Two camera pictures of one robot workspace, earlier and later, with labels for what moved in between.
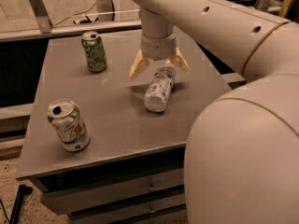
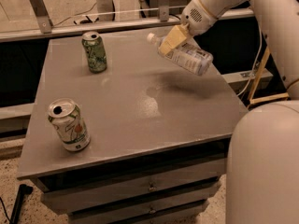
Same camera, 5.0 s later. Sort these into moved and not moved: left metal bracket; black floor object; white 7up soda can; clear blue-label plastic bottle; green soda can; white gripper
Moved: white gripper; clear blue-label plastic bottle
Not moved: black floor object; white 7up soda can; green soda can; left metal bracket
